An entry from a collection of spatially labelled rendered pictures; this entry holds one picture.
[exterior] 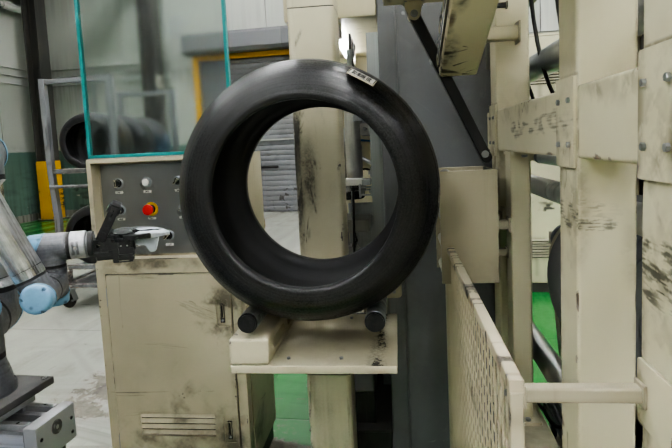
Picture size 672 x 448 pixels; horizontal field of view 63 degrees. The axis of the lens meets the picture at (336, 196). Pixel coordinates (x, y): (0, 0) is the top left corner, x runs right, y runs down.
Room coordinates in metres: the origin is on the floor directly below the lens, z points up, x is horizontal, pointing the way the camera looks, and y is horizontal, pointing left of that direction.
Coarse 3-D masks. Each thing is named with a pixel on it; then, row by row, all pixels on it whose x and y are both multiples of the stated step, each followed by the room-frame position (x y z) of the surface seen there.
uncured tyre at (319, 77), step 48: (240, 96) 1.15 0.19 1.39; (288, 96) 1.13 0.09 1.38; (336, 96) 1.12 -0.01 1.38; (384, 96) 1.13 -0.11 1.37; (192, 144) 1.18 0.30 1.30; (240, 144) 1.42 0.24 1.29; (384, 144) 1.11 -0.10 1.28; (192, 192) 1.16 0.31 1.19; (240, 192) 1.43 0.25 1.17; (432, 192) 1.13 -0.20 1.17; (192, 240) 1.19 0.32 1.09; (240, 240) 1.41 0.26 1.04; (384, 240) 1.39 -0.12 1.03; (240, 288) 1.15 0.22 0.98; (288, 288) 1.13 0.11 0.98; (336, 288) 1.12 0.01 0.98; (384, 288) 1.13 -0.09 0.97
